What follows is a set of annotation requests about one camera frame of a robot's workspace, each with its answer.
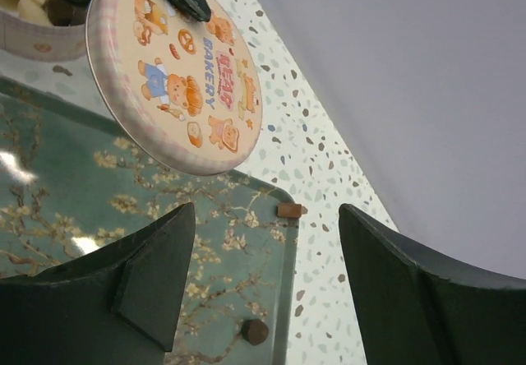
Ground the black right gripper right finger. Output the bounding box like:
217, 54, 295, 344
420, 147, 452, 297
339, 204, 525, 364

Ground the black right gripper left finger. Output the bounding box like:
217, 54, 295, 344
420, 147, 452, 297
1, 203, 196, 364

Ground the dark cup chocolate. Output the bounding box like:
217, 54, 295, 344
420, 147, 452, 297
46, 0, 74, 26

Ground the round metal tin lid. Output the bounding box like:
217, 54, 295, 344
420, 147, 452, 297
85, 0, 262, 176

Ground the white heart chocolate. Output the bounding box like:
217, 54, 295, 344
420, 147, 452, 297
17, 0, 53, 27

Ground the dark heart chocolate right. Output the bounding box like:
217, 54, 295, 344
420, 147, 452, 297
241, 319, 270, 346

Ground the brown chocolate at tray corner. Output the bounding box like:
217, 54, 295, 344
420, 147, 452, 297
277, 203, 303, 219

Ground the round metal tin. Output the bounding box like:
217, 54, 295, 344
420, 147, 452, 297
1, 0, 85, 62

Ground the blossom pattern teal tray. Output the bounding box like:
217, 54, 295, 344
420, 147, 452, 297
1, 79, 298, 364

